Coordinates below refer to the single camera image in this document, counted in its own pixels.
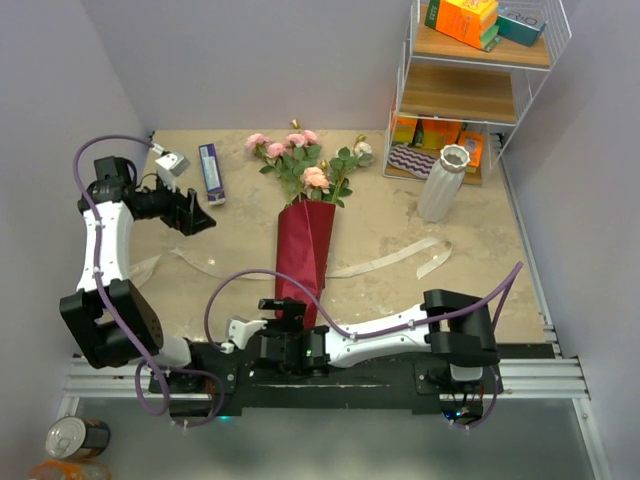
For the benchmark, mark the aluminium rail frame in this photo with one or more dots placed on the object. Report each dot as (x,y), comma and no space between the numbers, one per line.
(540,427)

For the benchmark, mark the small orange packet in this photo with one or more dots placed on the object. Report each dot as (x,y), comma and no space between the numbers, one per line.
(473,143)

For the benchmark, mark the teal box top shelf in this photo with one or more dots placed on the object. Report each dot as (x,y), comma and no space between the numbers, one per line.
(520,26)

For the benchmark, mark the orange box top shelf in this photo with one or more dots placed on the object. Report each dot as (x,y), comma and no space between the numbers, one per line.
(462,20)

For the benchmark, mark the white ribbed vase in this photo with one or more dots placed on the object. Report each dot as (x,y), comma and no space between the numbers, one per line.
(443,183)

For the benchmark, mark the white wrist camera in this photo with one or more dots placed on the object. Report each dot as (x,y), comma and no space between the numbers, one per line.
(239,331)
(169,167)

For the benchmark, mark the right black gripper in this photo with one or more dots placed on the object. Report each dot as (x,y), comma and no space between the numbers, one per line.
(293,314)

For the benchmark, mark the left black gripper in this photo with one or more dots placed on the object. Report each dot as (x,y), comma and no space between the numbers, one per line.
(185,214)

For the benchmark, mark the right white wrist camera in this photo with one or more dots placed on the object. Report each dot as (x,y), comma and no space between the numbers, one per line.
(239,331)

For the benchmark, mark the orange plastic bottle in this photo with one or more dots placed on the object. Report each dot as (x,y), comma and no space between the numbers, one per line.
(60,470)

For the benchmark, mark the purple wavy pattern cloth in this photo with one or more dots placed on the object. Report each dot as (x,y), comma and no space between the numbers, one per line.
(412,162)

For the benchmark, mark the purple toothpaste box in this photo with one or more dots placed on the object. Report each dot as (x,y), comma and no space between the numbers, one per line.
(215,192)

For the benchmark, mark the silver top tin can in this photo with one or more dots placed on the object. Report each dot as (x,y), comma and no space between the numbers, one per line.
(77,438)

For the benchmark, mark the red wrapping paper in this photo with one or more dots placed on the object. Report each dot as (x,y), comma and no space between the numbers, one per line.
(304,233)

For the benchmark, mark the orange box bottom shelf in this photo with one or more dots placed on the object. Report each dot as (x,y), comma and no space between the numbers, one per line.
(425,133)

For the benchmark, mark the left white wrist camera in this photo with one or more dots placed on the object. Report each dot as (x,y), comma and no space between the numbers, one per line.
(169,167)

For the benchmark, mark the white wire shelf rack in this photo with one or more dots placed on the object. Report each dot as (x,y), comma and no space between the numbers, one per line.
(441,78)

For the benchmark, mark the pink rose bouquet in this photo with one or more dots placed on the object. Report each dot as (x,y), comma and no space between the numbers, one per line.
(295,161)

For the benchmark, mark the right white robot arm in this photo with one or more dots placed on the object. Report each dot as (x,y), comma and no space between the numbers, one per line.
(454,327)

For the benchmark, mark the beige printed ribbon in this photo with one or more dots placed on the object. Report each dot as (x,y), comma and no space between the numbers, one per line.
(142,271)

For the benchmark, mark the orange box shelf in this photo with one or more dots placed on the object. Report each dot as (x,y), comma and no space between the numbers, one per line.
(462,20)
(425,133)

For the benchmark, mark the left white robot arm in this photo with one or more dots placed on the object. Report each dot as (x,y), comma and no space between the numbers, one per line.
(107,315)

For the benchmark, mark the green sponge stack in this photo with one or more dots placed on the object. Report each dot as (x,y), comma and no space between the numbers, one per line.
(490,38)

